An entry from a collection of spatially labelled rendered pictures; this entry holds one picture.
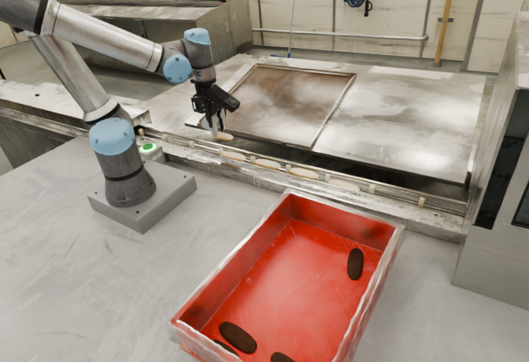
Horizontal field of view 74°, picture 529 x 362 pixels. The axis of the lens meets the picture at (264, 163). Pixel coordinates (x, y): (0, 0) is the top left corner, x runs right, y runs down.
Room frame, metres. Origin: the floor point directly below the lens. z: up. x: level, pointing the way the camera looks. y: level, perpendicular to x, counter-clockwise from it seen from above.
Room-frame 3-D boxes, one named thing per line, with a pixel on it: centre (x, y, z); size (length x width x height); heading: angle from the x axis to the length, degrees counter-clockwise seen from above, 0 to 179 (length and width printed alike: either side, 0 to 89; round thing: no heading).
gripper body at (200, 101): (1.14, 0.17, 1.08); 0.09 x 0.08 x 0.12; 57
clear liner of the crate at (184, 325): (0.50, -0.05, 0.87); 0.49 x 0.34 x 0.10; 143
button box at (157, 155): (1.14, 0.42, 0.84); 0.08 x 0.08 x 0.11; 57
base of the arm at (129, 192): (0.90, 0.43, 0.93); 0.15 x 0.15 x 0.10
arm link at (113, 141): (0.91, 0.43, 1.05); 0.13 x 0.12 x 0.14; 19
